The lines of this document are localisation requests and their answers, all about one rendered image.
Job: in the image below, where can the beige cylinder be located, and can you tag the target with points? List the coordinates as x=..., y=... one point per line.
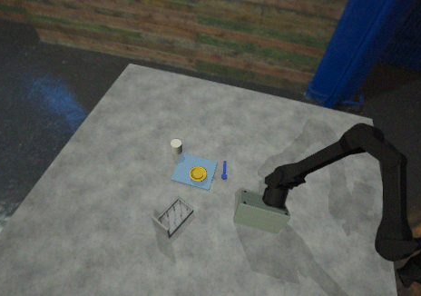
x=176, y=146

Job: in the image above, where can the blue spoon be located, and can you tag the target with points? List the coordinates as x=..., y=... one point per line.
x=224, y=176

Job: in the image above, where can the yellow plate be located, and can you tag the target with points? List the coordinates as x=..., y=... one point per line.
x=198, y=174

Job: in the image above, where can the light blue mat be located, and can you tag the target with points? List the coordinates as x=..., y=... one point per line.
x=184, y=166

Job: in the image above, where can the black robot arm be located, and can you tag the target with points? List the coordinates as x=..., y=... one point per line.
x=394, y=239

